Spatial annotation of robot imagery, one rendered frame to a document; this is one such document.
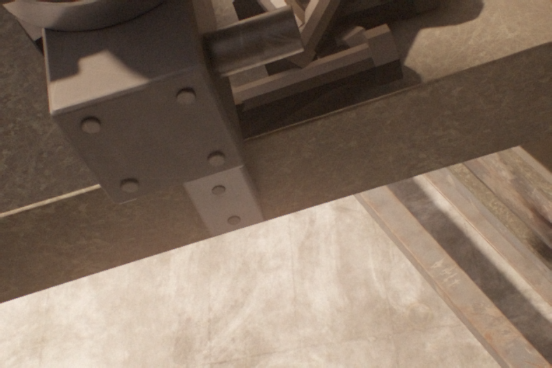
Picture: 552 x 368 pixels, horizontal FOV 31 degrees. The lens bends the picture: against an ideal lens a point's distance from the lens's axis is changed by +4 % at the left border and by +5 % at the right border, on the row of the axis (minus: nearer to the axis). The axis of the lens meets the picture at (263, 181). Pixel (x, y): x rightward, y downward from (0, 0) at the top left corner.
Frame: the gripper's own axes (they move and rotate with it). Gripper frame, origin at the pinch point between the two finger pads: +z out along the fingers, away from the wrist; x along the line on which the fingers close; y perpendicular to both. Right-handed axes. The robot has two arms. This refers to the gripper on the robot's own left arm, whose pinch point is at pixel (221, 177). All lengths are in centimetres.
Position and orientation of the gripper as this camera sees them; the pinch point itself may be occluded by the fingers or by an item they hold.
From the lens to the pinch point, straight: 43.2
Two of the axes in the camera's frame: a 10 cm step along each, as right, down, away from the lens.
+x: -1.8, -7.7, 6.1
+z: 2.5, 5.7, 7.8
